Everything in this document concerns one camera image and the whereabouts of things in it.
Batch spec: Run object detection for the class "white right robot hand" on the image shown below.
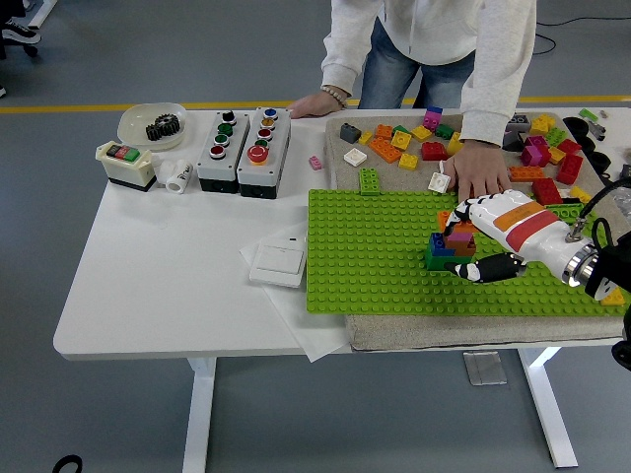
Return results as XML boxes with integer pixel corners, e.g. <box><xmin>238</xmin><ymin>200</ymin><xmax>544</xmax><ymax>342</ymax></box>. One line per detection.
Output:
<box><xmin>441</xmin><ymin>190</ymin><xmax>592</xmax><ymax>285</ymax></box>

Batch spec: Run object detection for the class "person's right hand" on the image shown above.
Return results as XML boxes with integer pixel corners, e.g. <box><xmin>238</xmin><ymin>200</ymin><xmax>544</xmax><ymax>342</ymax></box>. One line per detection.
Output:
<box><xmin>286</xmin><ymin>93</ymin><xmax>346</xmax><ymax>120</ymax></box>

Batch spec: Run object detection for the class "person's left hand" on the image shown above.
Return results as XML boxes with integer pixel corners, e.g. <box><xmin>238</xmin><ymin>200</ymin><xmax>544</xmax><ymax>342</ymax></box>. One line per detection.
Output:
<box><xmin>443</xmin><ymin>139</ymin><xmax>515</xmax><ymax>201</ymax></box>

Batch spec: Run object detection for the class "green two-by-four brick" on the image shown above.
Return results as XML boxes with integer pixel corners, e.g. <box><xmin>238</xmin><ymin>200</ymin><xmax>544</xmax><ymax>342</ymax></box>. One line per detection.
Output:
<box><xmin>544</xmin><ymin>202</ymin><xmax>594</xmax><ymax>222</ymax></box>

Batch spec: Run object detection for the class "orange two-by-four brick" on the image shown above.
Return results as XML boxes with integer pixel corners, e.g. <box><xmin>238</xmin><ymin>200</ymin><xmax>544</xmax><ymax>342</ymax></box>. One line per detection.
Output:
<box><xmin>437</xmin><ymin>210</ymin><xmax>480</xmax><ymax>236</ymax></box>
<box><xmin>507</xmin><ymin>166</ymin><xmax>546</xmax><ymax>182</ymax></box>
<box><xmin>368</xmin><ymin>136</ymin><xmax>403</xmax><ymax>164</ymax></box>

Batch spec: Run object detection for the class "green studded baseplate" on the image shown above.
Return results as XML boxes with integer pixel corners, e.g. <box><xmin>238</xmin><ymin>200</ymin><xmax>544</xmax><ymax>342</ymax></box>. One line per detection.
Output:
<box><xmin>306</xmin><ymin>189</ymin><xmax>631</xmax><ymax>316</ymax></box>

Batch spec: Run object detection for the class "large red brick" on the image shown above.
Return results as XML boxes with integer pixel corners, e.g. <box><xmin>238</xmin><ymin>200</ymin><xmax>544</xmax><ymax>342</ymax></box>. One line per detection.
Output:
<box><xmin>531</xmin><ymin>177</ymin><xmax>565</xmax><ymax>206</ymax></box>

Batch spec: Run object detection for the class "brown brick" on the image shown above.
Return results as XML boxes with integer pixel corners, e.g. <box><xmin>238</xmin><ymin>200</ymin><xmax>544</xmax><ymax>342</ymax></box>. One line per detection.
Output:
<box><xmin>445</xmin><ymin>235</ymin><xmax>478</xmax><ymax>257</ymax></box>

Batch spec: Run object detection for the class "red two-by-four brick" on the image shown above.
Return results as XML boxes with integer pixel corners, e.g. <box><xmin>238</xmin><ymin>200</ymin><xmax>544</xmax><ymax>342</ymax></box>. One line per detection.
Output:
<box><xmin>556</xmin><ymin>153</ymin><xmax>585</xmax><ymax>185</ymax></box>

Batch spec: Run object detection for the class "dark green brick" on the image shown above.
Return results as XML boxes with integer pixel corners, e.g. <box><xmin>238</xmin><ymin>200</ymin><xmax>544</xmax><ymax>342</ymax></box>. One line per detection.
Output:
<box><xmin>425</xmin><ymin>244</ymin><xmax>467</xmax><ymax>271</ymax></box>

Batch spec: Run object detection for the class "grey emergency-stop control box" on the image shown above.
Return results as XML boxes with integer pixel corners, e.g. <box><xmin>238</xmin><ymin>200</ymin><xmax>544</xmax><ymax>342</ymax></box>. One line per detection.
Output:
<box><xmin>237</xmin><ymin>106</ymin><xmax>293</xmax><ymax>200</ymax></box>

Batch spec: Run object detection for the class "green two-by-three plate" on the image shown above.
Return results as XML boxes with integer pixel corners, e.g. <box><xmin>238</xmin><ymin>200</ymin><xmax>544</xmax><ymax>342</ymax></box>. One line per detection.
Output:
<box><xmin>358</xmin><ymin>167</ymin><xmax>384</xmax><ymax>197</ymax></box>

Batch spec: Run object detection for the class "clear plastic bag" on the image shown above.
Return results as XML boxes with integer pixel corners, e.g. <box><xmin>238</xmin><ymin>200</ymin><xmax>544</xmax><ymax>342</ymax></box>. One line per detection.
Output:
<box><xmin>610</xmin><ymin>189</ymin><xmax>631</xmax><ymax>218</ymax></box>

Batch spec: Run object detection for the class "grey four-button control box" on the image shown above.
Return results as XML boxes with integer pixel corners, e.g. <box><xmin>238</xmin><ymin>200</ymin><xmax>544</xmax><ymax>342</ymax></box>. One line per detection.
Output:
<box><xmin>196</xmin><ymin>109</ymin><xmax>251</xmax><ymax>194</ymax></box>

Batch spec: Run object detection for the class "grey-brown mat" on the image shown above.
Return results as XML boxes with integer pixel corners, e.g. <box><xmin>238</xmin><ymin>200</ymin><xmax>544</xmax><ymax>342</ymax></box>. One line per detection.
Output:
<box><xmin>323</xmin><ymin>111</ymin><xmax>631</xmax><ymax>352</ymax></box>

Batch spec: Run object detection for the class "person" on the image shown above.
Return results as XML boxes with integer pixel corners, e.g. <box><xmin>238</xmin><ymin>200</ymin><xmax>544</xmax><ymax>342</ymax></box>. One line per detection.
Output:
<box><xmin>319</xmin><ymin>0</ymin><xmax>537</xmax><ymax>148</ymax></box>

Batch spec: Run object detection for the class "metal floor plate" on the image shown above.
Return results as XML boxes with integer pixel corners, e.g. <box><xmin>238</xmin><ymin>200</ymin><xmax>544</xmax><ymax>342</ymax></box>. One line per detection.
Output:
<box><xmin>462</xmin><ymin>349</ymin><xmax>509</xmax><ymax>386</ymax></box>

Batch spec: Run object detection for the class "white pipe tee fitting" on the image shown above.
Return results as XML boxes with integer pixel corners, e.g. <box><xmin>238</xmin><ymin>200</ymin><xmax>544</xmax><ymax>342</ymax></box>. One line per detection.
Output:
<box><xmin>157</xmin><ymin>158</ymin><xmax>194</xmax><ymax>195</ymax></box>

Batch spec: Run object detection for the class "white plastic bowl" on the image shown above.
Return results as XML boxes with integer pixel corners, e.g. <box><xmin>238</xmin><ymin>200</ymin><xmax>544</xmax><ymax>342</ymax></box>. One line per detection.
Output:
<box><xmin>117</xmin><ymin>101</ymin><xmax>190</xmax><ymax>152</ymax></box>

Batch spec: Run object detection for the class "white table leg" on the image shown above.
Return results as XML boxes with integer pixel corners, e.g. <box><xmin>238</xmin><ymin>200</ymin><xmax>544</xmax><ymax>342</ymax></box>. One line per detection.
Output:
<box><xmin>181</xmin><ymin>357</ymin><xmax>218</xmax><ymax>473</ymax></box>
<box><xmin>517</xmin><ymin>346</ymin><xmax>581</xmax><ymax>468</ymax></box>

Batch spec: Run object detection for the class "white paper sheet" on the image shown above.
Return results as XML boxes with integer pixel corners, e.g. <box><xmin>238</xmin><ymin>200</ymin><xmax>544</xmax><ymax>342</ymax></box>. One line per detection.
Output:
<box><xmin>240</xmin><ymin>221</ymin><xmax>354</xmax><ymax>365</ymax></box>

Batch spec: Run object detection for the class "white furniture foot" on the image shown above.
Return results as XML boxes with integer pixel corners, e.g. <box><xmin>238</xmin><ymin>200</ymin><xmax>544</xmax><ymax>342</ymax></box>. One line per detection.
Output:
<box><xmin>28</xmin><ymin>0</ymin><xmax>58</xmax><ymax>29</ymax></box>

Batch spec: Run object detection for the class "black sneaker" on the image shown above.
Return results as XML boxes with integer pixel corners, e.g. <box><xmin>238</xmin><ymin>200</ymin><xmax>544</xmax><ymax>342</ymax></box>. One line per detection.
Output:
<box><xmin>0</xmin><ymin>17</ymin><xmax>42</xmax><ymax>45</ymax></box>

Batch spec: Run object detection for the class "beaded wrist bracelet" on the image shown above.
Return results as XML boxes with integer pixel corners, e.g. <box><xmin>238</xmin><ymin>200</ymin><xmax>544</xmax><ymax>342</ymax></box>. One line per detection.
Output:
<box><xmin>319</xmin><ymin>84</ymin><xmax>350</xmax><ymax>109</ymax></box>

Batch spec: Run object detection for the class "white wall switch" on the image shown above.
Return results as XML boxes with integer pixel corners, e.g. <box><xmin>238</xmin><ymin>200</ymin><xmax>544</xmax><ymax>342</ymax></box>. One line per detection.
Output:
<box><xmin>248</xmin><ymin>243</ymin><xmax>308</xmax><ymax>290</ymax></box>

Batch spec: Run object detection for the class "beige red-green switch box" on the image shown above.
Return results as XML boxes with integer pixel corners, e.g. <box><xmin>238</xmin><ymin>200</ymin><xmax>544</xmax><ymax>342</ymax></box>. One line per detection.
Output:
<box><xmin>95</xmin><ymin>141</ymin><xmax>158</xmax><ymax>194</ymax></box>

